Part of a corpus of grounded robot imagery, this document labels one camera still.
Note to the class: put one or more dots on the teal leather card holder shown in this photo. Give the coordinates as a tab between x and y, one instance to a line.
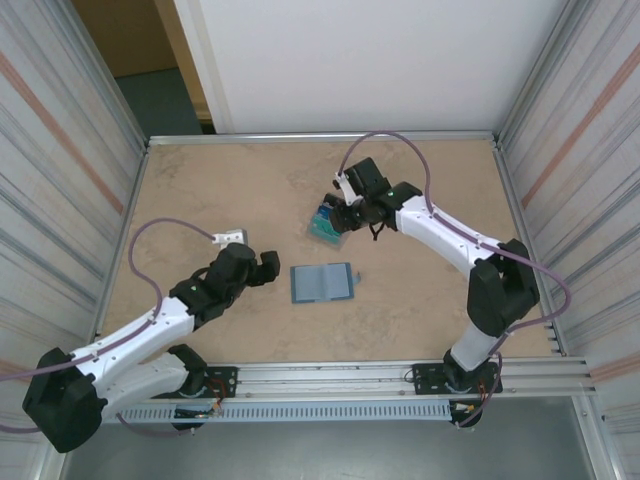
325	282

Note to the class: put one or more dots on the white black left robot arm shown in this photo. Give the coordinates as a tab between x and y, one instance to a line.
135	330

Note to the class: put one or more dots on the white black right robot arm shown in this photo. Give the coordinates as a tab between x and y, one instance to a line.
440	235

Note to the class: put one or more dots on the light blue card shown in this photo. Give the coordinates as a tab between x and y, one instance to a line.
324	214

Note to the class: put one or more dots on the green card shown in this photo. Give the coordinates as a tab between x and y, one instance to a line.
325	231

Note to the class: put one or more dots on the grey metal shelf plate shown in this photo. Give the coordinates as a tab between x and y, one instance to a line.
325	455

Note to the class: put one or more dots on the brown wooden door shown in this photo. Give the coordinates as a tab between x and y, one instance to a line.
125	35

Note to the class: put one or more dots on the aluminium table end rail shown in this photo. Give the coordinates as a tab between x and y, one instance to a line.
325	136

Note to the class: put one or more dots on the aluminium table side rail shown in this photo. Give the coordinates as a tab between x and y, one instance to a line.
133	190
513	190

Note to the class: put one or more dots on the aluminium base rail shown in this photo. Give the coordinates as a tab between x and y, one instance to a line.
325	380

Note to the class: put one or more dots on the aluminium frame post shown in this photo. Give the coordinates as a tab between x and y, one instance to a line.
537	75
109	75

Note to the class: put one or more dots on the white door frame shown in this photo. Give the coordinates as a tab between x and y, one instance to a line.
200	50

